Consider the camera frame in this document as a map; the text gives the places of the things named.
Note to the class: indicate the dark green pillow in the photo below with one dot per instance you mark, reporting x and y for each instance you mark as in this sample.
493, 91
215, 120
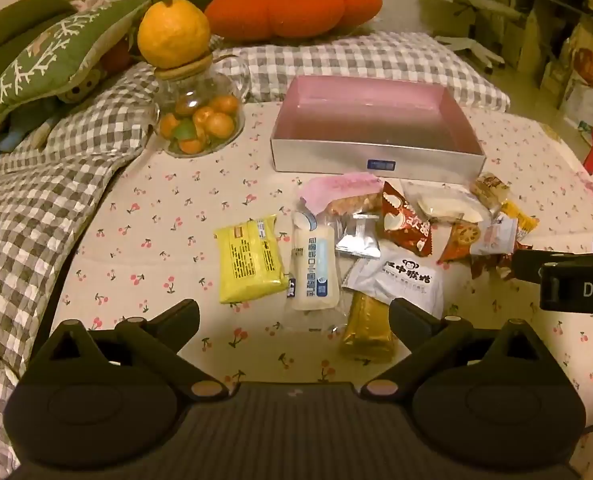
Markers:
6, 25

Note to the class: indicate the cluttered storage shelf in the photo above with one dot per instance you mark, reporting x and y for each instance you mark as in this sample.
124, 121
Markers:
566, 5

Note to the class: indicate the glass jar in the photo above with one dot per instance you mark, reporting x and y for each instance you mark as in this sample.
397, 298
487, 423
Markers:
196, 90

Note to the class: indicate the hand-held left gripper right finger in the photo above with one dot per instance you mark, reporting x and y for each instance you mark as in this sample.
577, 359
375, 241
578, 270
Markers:
411, 320

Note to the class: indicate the small orange plush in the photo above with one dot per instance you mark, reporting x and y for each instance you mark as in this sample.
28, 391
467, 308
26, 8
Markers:
119, 55

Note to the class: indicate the white grey snack packet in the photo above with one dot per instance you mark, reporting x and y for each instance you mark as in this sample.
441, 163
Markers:
498, 235

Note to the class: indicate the pink cardboard box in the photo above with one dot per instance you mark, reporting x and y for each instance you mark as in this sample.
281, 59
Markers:
366, 115

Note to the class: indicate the green embroidered pillow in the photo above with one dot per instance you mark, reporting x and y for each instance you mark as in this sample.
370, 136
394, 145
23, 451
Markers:
41, 60

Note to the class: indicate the pink snack packet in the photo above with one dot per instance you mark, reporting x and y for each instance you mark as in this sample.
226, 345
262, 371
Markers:
341, 187

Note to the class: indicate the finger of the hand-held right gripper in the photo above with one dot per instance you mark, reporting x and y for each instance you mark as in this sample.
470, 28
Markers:
528, 262

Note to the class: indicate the white office chair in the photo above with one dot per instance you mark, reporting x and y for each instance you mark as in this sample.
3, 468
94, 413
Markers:
464, 5

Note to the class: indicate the pile of small oranges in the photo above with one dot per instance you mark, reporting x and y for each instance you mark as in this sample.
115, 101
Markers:
211, 120

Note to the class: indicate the yellow orange snack packet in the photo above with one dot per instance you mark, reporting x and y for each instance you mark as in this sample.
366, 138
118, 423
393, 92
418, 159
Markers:
523, 220

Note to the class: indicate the cork jar lid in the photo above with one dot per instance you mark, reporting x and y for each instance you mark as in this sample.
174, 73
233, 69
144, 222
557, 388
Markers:
184, 69

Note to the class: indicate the grey gingham pillow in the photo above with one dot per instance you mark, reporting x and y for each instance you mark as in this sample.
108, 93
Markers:
376, 60

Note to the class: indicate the gold snack packet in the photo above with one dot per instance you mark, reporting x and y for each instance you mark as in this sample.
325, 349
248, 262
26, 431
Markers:
369, 330

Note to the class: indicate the silver foil snack packet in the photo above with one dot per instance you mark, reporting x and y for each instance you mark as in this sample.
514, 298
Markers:
359, 237

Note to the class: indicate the red white crinkled snack packet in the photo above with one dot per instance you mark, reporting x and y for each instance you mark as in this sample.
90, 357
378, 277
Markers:
491, 265

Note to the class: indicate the white blue snack packet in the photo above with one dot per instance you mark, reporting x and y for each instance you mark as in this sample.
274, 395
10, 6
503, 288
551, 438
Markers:
312, 265

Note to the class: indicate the small brown label snack packet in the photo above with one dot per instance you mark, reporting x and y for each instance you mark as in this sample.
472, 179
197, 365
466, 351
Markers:
490, 190

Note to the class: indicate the blue plush toy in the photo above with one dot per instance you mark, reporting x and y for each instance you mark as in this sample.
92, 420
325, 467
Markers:
26, 125

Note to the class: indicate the cherry print sheet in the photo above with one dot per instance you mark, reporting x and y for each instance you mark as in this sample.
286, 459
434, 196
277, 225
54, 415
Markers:
176, 240

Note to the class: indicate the large orange citrus fruit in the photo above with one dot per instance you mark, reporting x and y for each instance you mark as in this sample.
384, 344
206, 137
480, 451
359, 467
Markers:
174, 35

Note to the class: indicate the grey gingham quilt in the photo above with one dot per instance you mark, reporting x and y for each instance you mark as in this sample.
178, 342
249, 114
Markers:
41, 200

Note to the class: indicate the printed paper bag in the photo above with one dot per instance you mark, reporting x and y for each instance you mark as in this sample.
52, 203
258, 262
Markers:
583, 90

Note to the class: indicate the white monkey logo snack packet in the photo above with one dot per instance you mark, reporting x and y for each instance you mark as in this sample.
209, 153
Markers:
401, 277

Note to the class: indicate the orange pumpkin plush pillow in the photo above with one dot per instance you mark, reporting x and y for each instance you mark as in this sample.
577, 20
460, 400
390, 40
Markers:
286, 10

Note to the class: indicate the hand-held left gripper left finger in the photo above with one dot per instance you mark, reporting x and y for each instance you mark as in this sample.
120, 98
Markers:
176, 322

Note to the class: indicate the clear white pastry packet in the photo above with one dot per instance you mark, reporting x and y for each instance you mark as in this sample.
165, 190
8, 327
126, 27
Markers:
444, 205

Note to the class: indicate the orange lotus root snack packet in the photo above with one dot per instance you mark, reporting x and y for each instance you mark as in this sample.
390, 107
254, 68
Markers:
459, 242

